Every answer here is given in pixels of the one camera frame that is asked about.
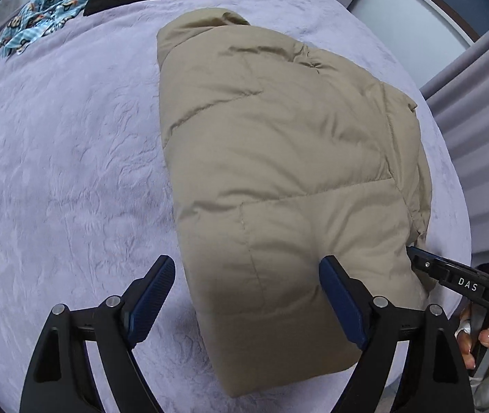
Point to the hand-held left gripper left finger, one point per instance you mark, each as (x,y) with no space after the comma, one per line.
(152,292)

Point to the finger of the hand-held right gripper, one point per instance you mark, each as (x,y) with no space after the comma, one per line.
(451,273)

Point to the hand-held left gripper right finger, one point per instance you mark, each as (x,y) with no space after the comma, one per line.
(341,301)

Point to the beige puffer jacket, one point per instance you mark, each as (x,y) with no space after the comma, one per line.
(279,159)

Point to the grey curtain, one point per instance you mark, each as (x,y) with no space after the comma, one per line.
(481,107)

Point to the lavender bed blanket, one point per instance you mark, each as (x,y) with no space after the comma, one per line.
(76,159)

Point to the blue cartoon print cloth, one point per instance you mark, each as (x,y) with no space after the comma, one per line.
(33,17)

